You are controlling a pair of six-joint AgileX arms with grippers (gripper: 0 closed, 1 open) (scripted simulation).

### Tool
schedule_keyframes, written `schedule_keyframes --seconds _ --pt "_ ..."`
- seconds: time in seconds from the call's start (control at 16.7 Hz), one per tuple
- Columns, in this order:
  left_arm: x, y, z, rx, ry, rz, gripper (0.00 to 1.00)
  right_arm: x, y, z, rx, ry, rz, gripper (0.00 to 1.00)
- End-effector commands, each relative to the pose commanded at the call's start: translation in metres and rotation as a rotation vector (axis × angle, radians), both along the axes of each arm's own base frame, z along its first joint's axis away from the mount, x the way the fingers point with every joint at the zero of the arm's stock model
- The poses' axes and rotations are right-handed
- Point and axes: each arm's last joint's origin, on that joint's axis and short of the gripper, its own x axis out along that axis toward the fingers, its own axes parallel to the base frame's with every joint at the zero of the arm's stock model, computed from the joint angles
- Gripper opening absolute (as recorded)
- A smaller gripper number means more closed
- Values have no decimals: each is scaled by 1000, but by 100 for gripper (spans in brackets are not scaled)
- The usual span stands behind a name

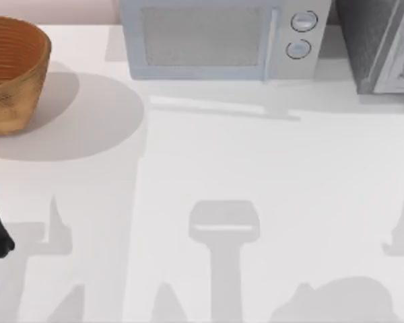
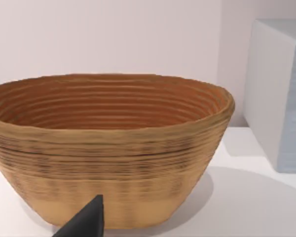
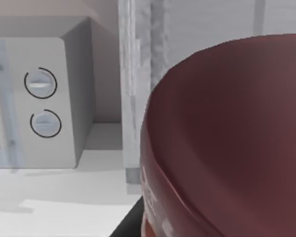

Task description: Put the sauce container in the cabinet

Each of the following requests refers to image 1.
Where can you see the microwave oven door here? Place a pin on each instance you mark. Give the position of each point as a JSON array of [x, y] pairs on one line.
[[202, 37]]

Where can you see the brown woven basket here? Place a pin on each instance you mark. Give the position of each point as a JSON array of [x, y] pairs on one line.
[[15, 77]]

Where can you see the round microwave knob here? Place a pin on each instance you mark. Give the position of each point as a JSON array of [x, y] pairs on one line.
[[298, 49], [303, 21]]

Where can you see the pale microwave oven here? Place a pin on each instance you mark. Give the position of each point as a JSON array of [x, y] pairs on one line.
[[303, 67]]

